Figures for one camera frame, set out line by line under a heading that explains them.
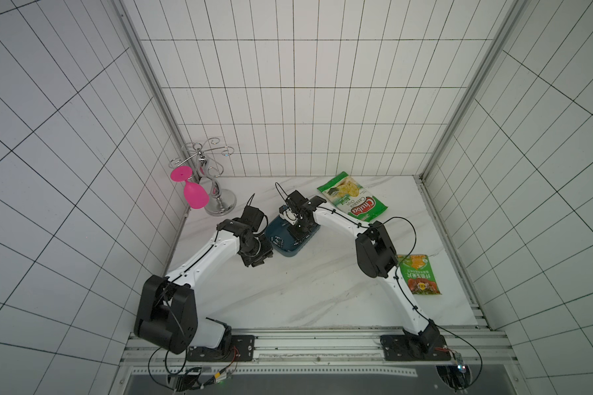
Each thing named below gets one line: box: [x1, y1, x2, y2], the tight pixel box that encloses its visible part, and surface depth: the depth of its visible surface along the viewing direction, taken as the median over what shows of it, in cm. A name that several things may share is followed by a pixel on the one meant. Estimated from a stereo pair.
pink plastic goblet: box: [170, 165, 211, 210], surface depth 91 cm
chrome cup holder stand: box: [168, 138, 238, 217], surface depth 96 cm
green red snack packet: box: [396, 254, 443, 295], surface depth 87 cm
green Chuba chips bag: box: [317, 171, 388, 223], surface depth 112 cm
